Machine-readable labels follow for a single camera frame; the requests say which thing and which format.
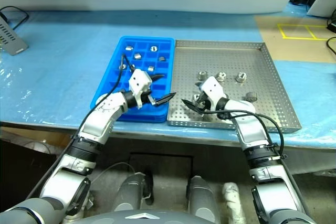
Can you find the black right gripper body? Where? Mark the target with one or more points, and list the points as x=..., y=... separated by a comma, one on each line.
x=204, y=103

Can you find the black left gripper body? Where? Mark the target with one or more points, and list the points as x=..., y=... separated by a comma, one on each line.
x=149, y=98

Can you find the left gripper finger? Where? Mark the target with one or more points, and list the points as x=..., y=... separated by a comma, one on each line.
x=164, y=99
x=157, y=77

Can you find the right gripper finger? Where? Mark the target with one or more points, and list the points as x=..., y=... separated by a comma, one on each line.
x=199, y=85
x=193, y=107

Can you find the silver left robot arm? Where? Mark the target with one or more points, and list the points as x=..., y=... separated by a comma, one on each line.
x=99, y=124

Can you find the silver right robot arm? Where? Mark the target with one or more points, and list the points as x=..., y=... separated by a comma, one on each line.
x=249, y=129

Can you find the blue compartment tray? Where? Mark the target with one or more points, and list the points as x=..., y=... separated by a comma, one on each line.
x=160, y=87

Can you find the perforated metal tray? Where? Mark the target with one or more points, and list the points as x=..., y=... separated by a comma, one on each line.
x=236, y=56

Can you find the brown cardboard mat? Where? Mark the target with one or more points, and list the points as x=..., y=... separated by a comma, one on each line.
x=270, y=48

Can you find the grey rounded robot leg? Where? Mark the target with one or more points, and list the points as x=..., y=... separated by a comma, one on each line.
x=202, y=197
x=134, y=192

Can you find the white wrapped cylinder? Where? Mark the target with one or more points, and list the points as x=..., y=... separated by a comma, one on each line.
x=232, y=200

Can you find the grey robot torso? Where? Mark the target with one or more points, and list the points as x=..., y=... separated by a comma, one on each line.
x=141, y=217

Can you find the grey perforated metal device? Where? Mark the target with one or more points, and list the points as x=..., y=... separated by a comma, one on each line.
x=10, y=37

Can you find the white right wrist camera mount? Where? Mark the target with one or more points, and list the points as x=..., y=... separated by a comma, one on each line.
x=212, y=87

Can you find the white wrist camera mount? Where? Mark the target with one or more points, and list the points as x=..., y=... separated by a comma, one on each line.
x=212, y=87
x=137, y=81

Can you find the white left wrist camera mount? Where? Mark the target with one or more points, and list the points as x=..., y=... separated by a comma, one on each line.
x=137, y=81

